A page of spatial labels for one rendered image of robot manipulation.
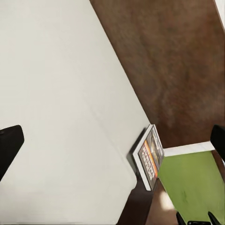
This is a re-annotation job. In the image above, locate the hardback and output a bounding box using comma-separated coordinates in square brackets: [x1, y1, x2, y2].
[132, 124, 165, 192]

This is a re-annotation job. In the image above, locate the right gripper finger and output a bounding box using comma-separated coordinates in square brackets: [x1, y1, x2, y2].
[176, 211, 186, 225]
[208, 211, 221, 225]

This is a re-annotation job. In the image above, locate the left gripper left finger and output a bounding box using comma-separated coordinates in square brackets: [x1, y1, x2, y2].
[0, 125, 24, 181]

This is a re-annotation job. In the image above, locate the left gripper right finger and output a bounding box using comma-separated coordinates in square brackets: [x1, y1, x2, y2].
[210, 124, 225, 162]

